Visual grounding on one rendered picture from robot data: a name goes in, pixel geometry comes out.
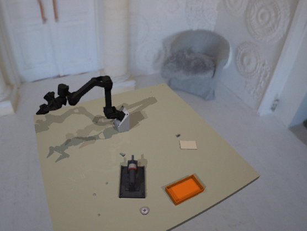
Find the orange shallow tray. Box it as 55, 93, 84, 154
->
165, 174, 204, 205

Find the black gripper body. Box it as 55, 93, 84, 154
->
42, 97, 62, 109

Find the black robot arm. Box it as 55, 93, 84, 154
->
44, 76, 125, 122

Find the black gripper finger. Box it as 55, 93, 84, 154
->
36, 105, 46, 115
44, 100, 58, 112

